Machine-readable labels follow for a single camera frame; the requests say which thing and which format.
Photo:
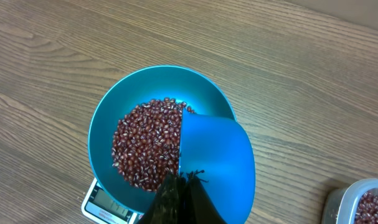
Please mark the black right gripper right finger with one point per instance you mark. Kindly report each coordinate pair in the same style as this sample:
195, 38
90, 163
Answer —
196, 205

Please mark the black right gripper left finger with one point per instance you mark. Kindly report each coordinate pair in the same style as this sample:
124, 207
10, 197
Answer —
166, 204

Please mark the blue plastic measuring scoop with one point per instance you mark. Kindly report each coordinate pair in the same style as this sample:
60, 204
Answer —
221, 148

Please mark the white digital kitchen scale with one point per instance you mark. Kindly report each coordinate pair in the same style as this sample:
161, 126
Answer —
101, 208

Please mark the teal blue bowl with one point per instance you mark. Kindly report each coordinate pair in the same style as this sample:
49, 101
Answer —
156, 82

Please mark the red adzuki beans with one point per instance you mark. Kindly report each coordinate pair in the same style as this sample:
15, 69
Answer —
146, 144

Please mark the clear plastic container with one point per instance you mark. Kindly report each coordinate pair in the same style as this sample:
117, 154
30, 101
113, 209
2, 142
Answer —
356, 204

